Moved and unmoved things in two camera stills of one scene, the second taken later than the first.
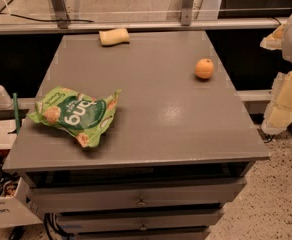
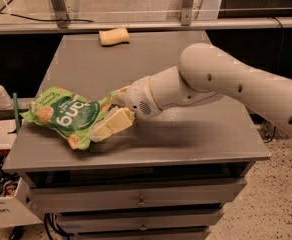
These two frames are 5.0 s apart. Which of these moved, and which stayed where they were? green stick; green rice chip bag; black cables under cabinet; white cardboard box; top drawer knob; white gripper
Moved: white gripper; green rice chip bag
Stayed: black cables under cabinet; white cardboard box; top drawer knob; green stick
